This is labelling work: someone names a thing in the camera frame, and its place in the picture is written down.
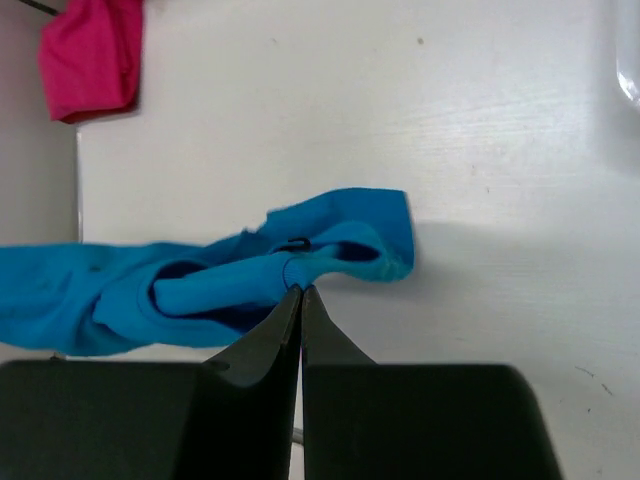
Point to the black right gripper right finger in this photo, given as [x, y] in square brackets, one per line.
[365, 420]

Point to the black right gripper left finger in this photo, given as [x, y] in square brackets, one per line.
[229, 417]

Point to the blue t-shirt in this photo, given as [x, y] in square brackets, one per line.
[83, 299]

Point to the pink t-shirt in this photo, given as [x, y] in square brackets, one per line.
[90, 59]

